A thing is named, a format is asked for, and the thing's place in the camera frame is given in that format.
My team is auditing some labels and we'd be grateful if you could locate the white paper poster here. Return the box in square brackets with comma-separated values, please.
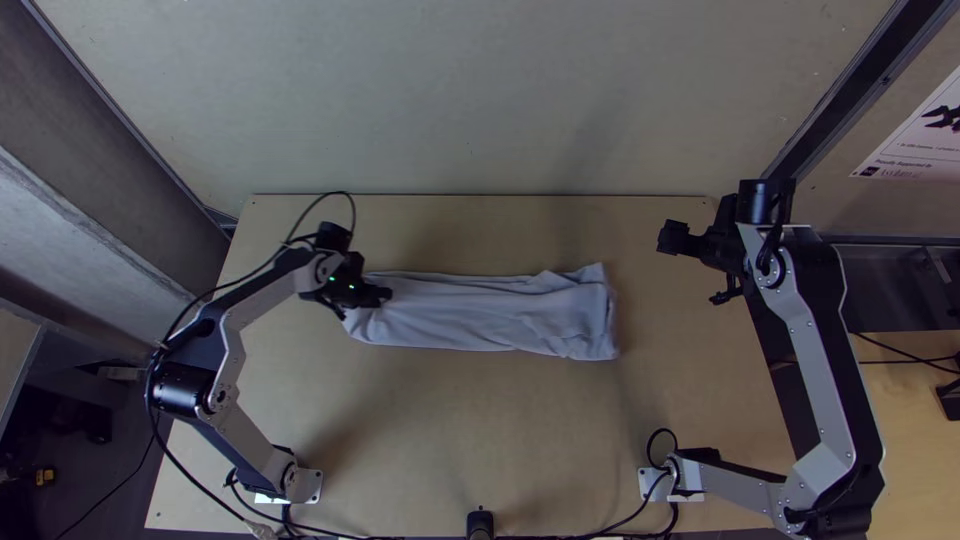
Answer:
[849, 65, 960, 184]

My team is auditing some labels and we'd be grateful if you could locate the dark metal frame post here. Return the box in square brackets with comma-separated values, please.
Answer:
[761, 0, 960, 184]

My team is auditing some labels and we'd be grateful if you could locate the white t-shirt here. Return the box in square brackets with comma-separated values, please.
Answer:
[341, 261, 621, 363]

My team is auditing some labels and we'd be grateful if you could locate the black cable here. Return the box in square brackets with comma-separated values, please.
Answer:
[562, 472, 681, 540]
[853, 331, 960, 377]
[153, 190, 359, 354]
[646, 427, 682, 474]

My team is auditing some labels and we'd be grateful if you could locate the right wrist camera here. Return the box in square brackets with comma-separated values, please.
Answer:
[657, 219, 691, 256]

